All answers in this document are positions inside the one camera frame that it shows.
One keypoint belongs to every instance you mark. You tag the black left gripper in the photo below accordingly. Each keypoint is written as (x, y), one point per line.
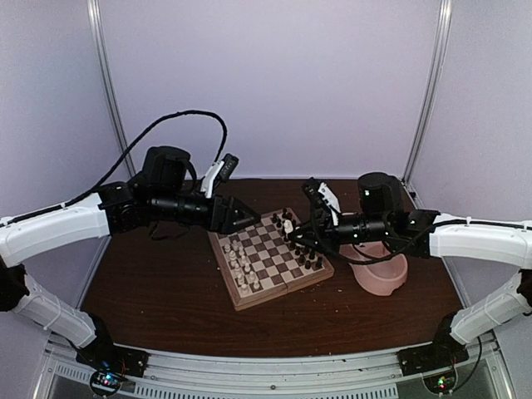
(220, 225)

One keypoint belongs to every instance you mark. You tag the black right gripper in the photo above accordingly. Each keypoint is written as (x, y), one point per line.
(313, 227)

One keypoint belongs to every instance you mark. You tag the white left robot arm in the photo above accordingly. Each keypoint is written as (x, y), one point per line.
(51, 234)

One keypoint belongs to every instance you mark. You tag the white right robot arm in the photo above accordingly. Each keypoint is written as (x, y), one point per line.
(470, 241)

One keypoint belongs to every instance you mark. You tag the wooden chess board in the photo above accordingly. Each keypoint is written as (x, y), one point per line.
(279, 265)

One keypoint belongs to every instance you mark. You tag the right circuit board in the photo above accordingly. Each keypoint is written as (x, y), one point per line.
(440, 383)

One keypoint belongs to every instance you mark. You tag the circuit board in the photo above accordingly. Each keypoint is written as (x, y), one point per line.
(105, 383)
(440, 383)

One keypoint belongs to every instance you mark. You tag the left circuit board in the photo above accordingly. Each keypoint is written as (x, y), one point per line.
(105, 383)

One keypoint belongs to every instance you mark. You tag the pink double pet bowl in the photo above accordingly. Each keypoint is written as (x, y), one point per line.
(381, 279)

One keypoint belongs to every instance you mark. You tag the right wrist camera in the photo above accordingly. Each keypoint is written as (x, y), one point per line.
(322, 197)

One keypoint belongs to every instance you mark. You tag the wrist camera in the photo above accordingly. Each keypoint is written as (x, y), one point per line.
(322, 197)
(219, 172)

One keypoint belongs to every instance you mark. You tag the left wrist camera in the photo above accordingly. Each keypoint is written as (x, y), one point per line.
(219, 172)

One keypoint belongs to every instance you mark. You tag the aluminium front rail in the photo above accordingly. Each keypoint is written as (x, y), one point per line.
(374, 374)

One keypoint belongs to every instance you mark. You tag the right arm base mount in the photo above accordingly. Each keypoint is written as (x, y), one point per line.
(429, 357)

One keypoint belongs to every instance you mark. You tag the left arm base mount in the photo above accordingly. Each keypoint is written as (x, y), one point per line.
(121, 361)

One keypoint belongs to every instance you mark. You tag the left aluminium frame post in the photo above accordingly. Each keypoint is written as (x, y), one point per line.
(111, 101)

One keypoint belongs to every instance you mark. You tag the aluminium frame post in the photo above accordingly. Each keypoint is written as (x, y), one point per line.
(111, 101)
(443, 30)

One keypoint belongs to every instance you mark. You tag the right aluminium frame post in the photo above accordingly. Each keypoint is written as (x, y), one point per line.
(443, 30)

